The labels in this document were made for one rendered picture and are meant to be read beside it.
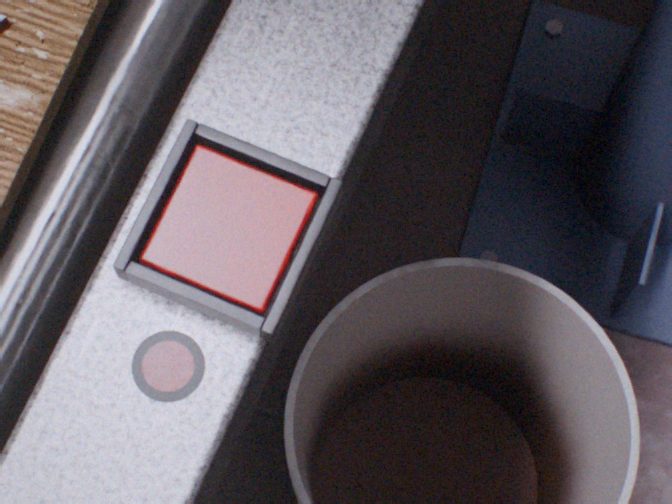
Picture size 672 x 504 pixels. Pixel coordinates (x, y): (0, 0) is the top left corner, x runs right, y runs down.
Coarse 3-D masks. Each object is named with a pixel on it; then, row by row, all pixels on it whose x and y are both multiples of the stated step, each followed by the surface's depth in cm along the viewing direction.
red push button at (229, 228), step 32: (192, 160) 59; (224, 160) 59; (192, 192) 58; (224, 192) 58; (256, 192) 58; (288, 192) 58; (160, 224) 58; (192, 224) 58; (224, 224) 58; (256, 224) 58; (288, 224) 58; (160, 256) 57; (192, 256) 57; (224, 256) 57; (256, 256) 57; (288, 256) 57; (224, 288) 57; (256, 288) 57
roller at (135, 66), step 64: (128, 0) 63; (192, 0) 63; (128, 64) 61; (64, 128) 60; (128, 128) 61; (64, 192) 59; (0, 256) 58; (64, 256) 59; (0, 320) 57; (0, 384) 57
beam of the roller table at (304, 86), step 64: (256, 0) 63; (320, 0) 63; (384, 0) 63; (256, 64) 62; (320, 64) 62; (384, 64) 62; (256, 128) 61; (320, 128) 61; (320, 256) 63; (128, 320) 58; (192, 320) 58; (64, 384) 57; (128, 384) 57; (256, 384) 60; (64, 448) 56; (128, 448) 56; (192, 448) 56
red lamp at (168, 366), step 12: (156, 348) 57; (168, 348) 57; (180, 348) 57; (144, 360) 57; (156, 360) 57; (168, 360) 57; (180, 360) 57; (192, 360) 57; (144, 372) 57; (156, 372) 57; (168, 372) 57; (180, 372) 57; (192, 372) 57; (156, 384) 57; (168, 384) 57; (180, 384) 57
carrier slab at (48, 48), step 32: (0, 0) 60; (32, 0) 60; (64, 0) 60; (96, 0) 60; (32, 32) 60; (64, 32) 60; (0, 64) 59; (32, 64) 59; (64, 64) 59; (0, 96) 59; (32, 96) 59; (64, 96) 60; (0, 128) 58; (32, 128) 58; (0, 160) 58; (32, 160) 59; (0, 192) 57; (0, 224) 58
